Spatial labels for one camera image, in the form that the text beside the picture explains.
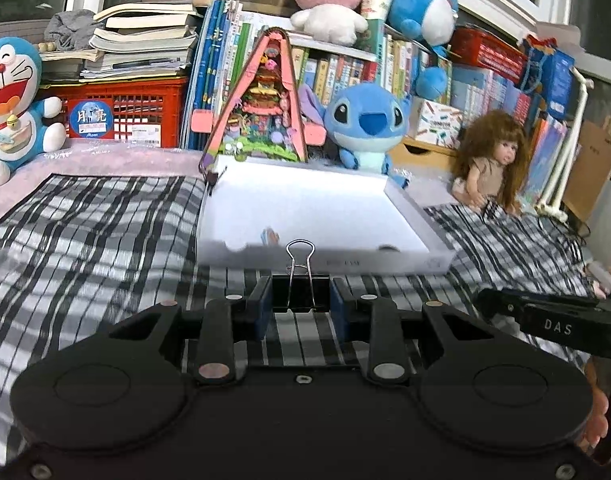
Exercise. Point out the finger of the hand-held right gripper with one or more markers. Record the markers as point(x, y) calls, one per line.
point(505, 302)

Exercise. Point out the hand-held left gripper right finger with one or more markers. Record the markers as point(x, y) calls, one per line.
point(338, 310)

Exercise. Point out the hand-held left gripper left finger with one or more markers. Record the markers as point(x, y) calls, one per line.
point(263, 310)

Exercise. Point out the black binder clip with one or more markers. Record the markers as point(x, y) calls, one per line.
point(300, 292)

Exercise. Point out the blue hair clip orange charm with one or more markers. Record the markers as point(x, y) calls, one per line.
point(270, 236)

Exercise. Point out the white shallow cardboard box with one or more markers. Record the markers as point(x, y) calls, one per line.
point(305, 210)

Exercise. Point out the person's right hand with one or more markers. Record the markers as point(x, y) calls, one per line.
point(596, 410)

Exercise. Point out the brown haired doll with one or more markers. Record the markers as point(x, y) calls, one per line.
point(490, 160)

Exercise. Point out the brown cardboard sheet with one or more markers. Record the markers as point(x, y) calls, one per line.
point(593, 165)

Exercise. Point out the white pipe rack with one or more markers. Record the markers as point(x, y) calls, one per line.
point(565, 150)

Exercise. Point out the wooden drawer box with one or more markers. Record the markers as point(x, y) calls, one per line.
point(425, 155)

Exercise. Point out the black white plaid blanket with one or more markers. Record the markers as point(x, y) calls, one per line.
point(95, 240)

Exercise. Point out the blue alien plush toy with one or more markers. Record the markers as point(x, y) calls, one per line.
point(363, 120)

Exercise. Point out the white box with crayon print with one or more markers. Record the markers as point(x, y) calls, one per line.
point(435, 122)

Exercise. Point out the pink triangular diorama house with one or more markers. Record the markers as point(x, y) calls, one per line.
point(265, 105)

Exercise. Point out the row of colourful children's books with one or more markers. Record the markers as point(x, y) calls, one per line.
point(485, 95)

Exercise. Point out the red plastic crate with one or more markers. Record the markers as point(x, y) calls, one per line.
point(150, 105)

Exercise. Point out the red basket on shelf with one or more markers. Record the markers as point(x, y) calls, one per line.
point(488, 52)

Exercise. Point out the row of thin blue books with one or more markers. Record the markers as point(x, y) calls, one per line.
point(220, 60)

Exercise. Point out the stack of worn books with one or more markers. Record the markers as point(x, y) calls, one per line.
point(140, 35)

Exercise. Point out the blue white round plush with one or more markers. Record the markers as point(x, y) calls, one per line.
point(425, 5)

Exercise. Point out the blue cat robot plush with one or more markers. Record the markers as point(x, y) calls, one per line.
point(12, 105)

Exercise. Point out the grey cloth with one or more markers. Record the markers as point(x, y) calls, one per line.
point(72, 27)

